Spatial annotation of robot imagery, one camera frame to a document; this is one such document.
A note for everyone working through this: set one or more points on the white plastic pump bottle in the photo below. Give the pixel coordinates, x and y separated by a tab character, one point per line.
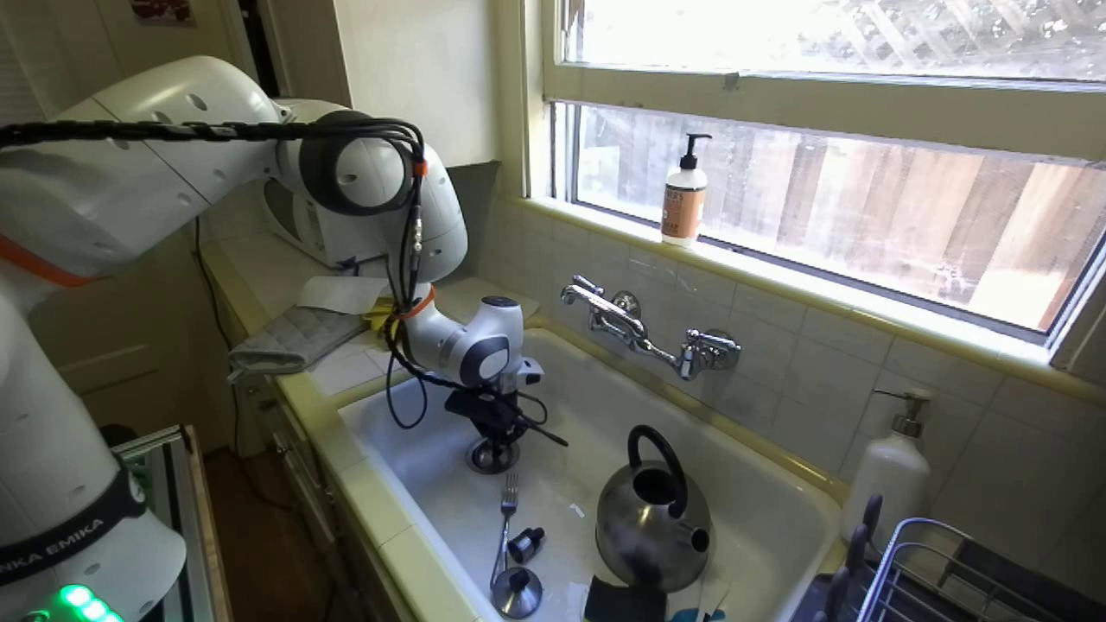
887	485

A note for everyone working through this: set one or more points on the silver fork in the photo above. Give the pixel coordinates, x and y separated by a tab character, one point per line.
509	503

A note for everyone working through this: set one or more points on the dark sponge with teal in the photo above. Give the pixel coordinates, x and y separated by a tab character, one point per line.
622	602

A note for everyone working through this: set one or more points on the white paper towel dispenser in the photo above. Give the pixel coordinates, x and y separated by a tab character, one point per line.
331	236

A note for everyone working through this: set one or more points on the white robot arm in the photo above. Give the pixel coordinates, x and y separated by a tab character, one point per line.
116	184

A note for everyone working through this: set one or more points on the under sink cabinet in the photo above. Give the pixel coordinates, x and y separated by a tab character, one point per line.
322	521

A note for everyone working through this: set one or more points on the metal robot cart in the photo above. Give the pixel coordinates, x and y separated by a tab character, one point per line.
190	521

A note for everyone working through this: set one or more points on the yellow rubber glove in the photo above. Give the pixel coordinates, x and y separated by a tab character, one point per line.
386	321

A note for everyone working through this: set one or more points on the window with white frame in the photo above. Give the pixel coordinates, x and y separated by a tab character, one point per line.
864	209

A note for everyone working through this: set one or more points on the brown soap pump bottle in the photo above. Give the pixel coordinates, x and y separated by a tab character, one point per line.
685	203

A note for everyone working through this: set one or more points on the white ceramic sink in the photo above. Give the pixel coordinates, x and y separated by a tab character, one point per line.
555	507

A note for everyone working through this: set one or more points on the stainless steel kettle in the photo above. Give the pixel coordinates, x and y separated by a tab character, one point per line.
645	530

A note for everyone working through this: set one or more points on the small black knob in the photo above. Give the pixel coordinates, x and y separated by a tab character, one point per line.
525	543

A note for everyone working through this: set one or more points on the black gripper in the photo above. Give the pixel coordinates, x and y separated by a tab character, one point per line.
489	408

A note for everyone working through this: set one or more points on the chrome sink faucet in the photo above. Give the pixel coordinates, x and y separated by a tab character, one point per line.
626	323

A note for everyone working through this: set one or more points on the white wall cabinet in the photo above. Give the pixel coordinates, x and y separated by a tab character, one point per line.
426	82

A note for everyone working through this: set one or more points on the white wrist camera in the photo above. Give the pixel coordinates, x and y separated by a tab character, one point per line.
525	375

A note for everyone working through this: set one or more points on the dark grey dish rack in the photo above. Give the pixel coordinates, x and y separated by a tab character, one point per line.
990	576

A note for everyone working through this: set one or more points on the folded light dish towel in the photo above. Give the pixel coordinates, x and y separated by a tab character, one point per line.
289	332

